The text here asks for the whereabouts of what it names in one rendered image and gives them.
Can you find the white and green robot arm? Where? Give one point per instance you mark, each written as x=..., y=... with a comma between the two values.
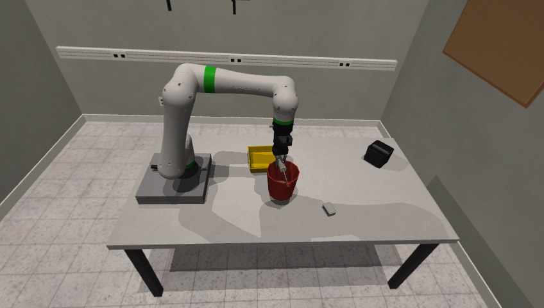
x=177, y=159

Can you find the red bucket with grey handle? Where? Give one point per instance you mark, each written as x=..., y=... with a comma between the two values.
x=282, y=179

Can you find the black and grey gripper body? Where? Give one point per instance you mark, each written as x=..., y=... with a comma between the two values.
x=282, y=138

